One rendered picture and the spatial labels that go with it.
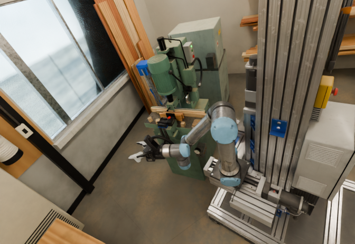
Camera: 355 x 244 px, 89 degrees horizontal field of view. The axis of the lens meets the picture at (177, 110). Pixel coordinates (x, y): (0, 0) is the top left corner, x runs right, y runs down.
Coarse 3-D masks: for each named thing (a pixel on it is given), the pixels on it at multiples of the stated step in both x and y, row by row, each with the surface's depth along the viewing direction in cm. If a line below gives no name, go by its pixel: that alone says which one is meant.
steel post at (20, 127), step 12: (0, 96) 153; (0, 108) 152; (12, 108) 161; (12, 120) 161; (24, 120) 170; (24, 132) 167; (36, 132) 179; (36, 144) 180; (48, 144) 190; (48, 156) 191; (60, 156) 202; (60, 168) 207; (72, 168) 216; (84, 180) 231
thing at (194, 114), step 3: (156, 111) 189; (159, 111) 187; (162, 111) 185; (180, 111) 177; (186, 114) 173; (189, 114) 172; (192, 114) 170; (195, 114) 168; (198, 114) 167; (201, 114) 166; (204, 114) 165; (201, 117) 168
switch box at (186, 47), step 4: (184, 44) 162; (188, 44) 159; (192, 44) 164; (184, 48) 160; (188, 48) 158; (192, 48) 165; (184, 52) 162; (188, 52) 161; (188, 56) 163; (192, 56) 166; (188, 60) 166; (192, 60) 167
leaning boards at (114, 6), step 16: (96, 0) 241; (112, 0) 262; (128, 0) 290; (112, 16) 258; (128, 16) 294; (112, 32) 258; (128, 32) 290; (144, 32) 327; (128, 48) 293; (144, 48) 316; (128, 64) 288; (144, 80) 305; (144, 96) 325; (160, 96) 345
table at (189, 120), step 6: (150, 114) 193; (156, 114) 190; (186, 120) 170; (192, 120) 168; (150, 126) 183; (156, 126) 179; (180, 126) 166; (186, 126) 164; (186, 132) 166; (174, 138) 164
